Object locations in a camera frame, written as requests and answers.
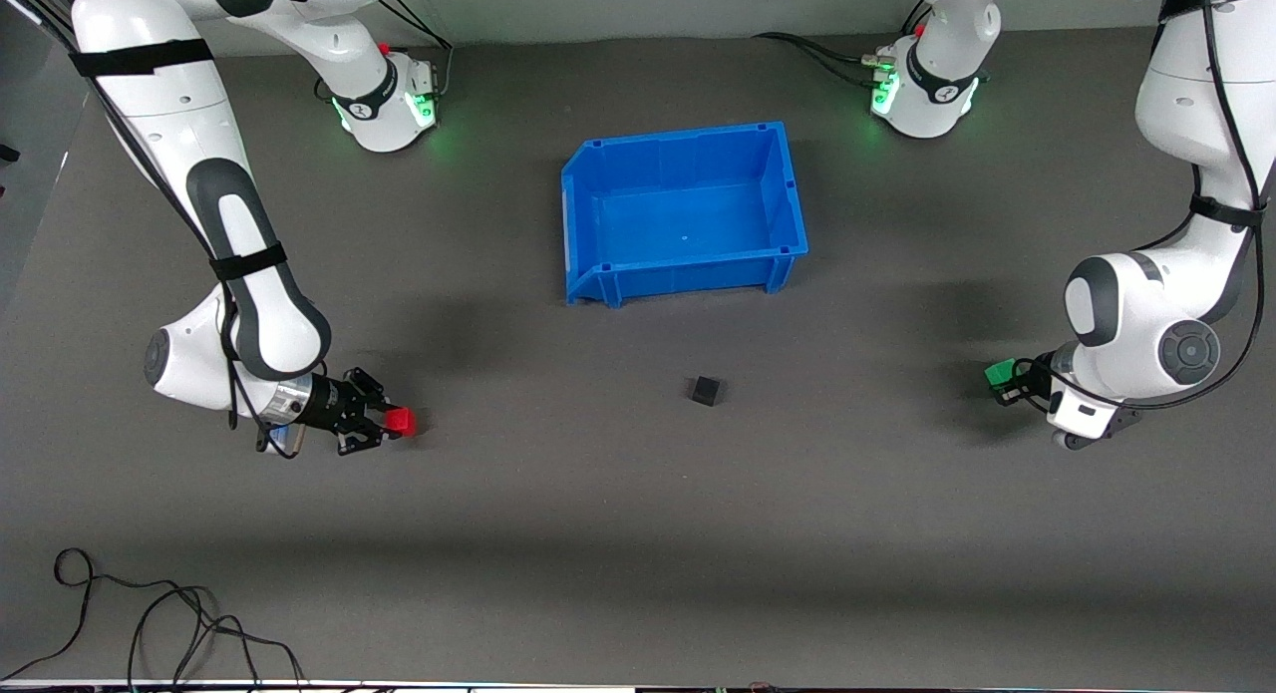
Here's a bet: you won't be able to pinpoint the dark grey table mat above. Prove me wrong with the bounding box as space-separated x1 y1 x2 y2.
0 20 1276 688

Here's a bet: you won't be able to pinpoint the blue plastic storage bin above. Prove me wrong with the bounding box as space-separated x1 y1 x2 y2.
560 121 809 308

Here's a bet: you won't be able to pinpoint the black cable along right arm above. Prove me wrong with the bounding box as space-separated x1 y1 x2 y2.
0 0 300 462

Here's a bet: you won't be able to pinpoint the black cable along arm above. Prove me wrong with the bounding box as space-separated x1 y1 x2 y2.
0 0 300 462
1007 0 1269 415

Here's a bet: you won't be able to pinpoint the loose thin black cable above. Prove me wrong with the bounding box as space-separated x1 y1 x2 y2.
0 547 306 688

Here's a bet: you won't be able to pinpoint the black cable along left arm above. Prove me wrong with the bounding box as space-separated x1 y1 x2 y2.
1007 0 1269 415

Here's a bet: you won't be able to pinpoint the black left arm base cables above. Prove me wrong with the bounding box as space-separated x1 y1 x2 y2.
753 0 990 88

